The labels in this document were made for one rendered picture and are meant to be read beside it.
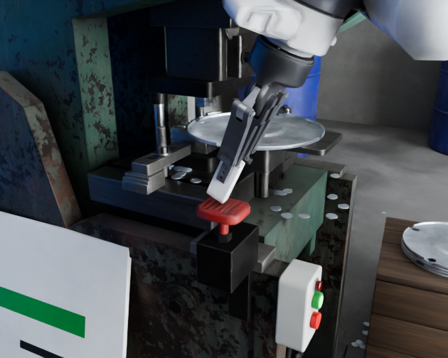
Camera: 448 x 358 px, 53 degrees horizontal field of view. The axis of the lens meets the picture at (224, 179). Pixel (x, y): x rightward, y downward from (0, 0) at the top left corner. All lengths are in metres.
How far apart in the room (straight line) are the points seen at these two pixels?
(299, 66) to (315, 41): 0.03
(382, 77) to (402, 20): 3.77
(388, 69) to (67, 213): 3.55
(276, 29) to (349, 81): 3.81
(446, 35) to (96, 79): 0.70
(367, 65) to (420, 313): 3.15
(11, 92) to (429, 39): 0.79
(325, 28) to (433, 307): 0.97
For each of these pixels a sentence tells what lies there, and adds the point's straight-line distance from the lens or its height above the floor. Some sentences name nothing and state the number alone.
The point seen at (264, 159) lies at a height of 0.74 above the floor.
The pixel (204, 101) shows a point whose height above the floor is 0.83.
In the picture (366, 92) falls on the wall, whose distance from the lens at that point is 4.29.
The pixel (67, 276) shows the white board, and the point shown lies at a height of 0.49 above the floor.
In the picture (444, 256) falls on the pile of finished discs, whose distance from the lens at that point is 1.40.
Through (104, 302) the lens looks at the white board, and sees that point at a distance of 0.98.
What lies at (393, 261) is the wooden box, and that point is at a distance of 1.37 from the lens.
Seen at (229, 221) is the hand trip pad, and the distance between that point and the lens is 0.62.
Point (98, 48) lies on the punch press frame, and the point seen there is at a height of 0.95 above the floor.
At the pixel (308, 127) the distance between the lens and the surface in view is 0.99.
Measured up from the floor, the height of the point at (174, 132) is 0.77.
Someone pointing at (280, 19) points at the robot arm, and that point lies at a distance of 0.50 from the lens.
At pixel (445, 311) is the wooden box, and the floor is 0.28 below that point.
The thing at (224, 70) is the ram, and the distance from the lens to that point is 0.90.
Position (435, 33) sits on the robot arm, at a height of 1.01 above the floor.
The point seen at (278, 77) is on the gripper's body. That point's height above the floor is 0.95.
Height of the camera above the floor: 1.03
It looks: 21 degrees down
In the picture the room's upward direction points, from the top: straight up
